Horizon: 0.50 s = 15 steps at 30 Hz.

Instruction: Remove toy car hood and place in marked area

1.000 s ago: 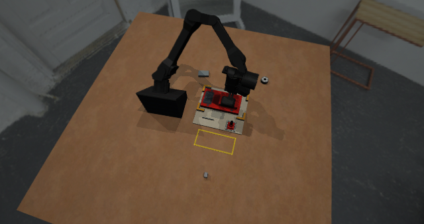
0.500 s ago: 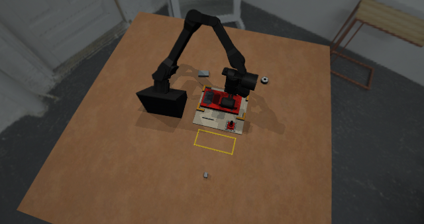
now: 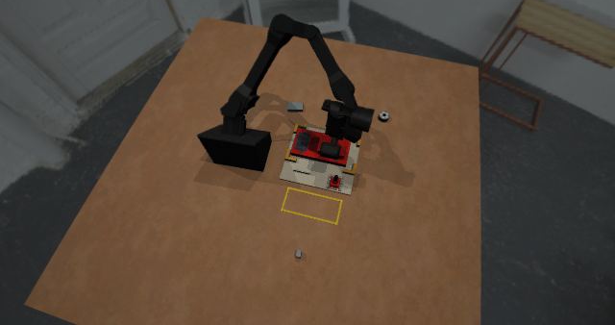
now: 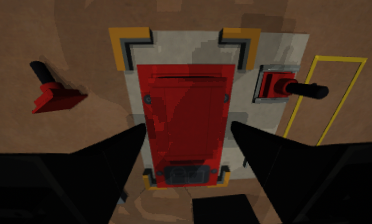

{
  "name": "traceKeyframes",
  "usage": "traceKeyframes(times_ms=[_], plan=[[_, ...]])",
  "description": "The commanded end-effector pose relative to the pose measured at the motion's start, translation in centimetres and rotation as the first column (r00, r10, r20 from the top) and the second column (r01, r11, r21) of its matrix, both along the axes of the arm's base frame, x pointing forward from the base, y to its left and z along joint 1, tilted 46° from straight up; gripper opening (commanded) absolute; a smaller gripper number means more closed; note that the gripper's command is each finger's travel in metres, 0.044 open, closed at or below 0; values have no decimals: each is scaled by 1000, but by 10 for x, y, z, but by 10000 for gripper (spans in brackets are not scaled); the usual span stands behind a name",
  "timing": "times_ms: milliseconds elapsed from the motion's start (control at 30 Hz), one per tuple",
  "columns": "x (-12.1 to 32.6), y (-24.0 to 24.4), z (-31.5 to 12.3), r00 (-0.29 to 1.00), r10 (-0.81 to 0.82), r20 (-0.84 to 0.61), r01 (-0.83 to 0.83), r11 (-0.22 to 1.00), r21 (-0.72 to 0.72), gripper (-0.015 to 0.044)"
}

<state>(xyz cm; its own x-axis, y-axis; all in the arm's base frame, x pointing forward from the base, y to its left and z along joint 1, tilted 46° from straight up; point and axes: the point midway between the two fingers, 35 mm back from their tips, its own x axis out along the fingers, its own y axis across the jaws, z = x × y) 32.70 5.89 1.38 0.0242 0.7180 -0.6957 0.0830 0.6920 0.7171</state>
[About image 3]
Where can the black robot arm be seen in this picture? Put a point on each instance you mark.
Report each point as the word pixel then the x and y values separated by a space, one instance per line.
pixel 281 30

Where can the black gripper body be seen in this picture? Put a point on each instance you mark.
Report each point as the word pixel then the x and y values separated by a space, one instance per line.
pixel 331 150

